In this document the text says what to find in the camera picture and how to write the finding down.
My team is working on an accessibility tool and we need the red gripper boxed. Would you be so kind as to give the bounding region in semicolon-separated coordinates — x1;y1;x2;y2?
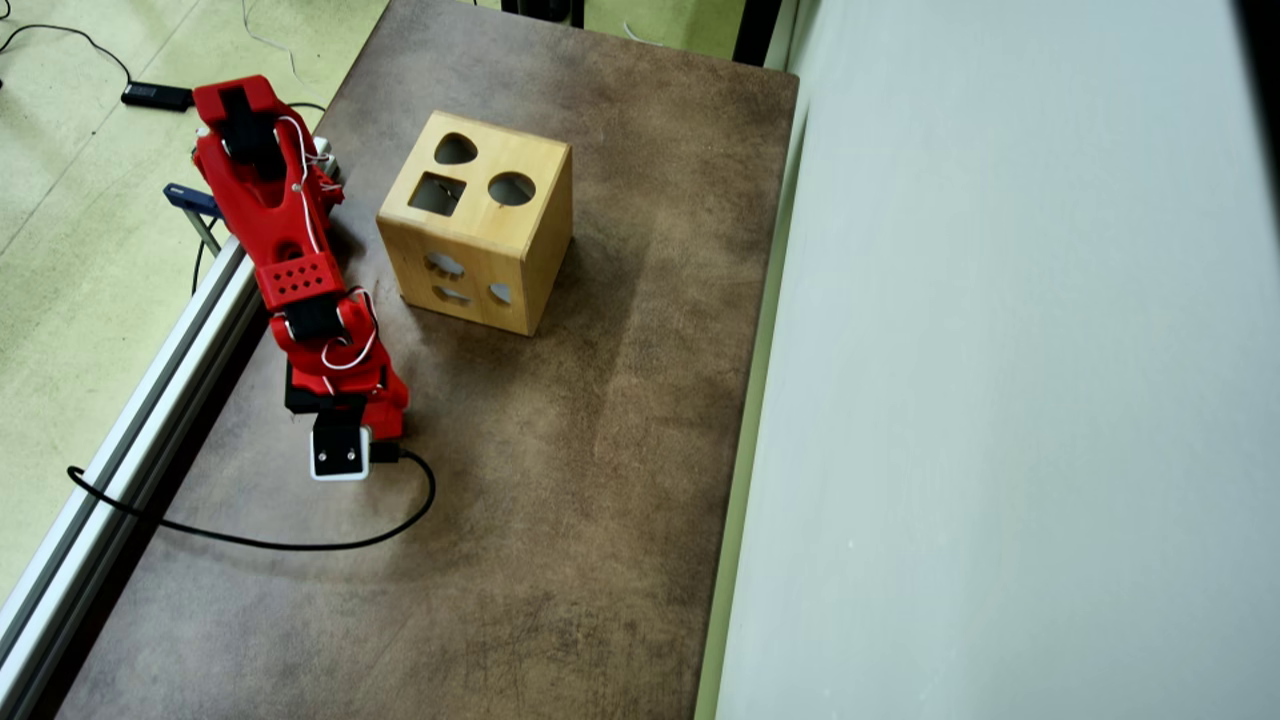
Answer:
268;288;411;441

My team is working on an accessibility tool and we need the wooden shape sorter box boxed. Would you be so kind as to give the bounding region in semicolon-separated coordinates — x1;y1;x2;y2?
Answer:
376;110;574;338

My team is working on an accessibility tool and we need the blue clamp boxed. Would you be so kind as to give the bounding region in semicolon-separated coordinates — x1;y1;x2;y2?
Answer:
163;182;226;256

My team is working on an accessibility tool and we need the black power adapter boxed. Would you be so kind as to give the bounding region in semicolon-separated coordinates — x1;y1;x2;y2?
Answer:
120;82;196;112

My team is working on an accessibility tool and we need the black object on floor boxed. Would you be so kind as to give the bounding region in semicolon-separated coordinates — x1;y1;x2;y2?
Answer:
500;0;586;26

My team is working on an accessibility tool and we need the black camera cable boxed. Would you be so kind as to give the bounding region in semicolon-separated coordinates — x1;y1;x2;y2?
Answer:
68;443;438;552

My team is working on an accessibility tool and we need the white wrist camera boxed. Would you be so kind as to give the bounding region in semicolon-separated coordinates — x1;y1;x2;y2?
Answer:
310;412;373;483

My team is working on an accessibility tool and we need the aluminium profile rail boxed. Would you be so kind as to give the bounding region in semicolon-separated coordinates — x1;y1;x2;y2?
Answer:
0;235;263;720

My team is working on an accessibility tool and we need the thin black floor cable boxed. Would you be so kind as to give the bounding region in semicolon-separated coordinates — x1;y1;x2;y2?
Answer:
0;20;133;86

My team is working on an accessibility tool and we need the dark post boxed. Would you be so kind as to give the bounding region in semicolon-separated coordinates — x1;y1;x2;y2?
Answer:
733;0;783;66

